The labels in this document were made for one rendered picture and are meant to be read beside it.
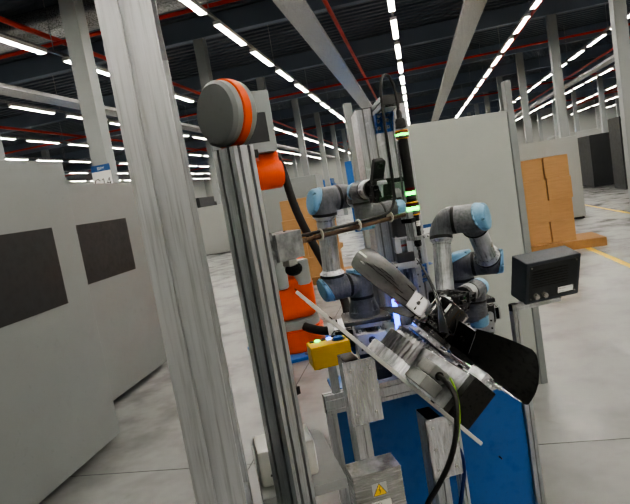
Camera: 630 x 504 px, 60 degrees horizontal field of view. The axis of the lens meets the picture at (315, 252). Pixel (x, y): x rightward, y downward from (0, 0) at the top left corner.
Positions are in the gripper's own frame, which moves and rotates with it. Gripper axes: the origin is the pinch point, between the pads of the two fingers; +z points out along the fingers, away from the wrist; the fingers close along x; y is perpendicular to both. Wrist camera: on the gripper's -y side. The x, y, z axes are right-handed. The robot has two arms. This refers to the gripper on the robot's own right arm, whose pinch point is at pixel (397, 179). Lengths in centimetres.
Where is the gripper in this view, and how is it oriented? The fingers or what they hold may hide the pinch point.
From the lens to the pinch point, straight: 193.0
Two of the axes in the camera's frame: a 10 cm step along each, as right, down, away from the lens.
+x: -9.1, 1.9, -3.6
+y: 1.6, 9.8, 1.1
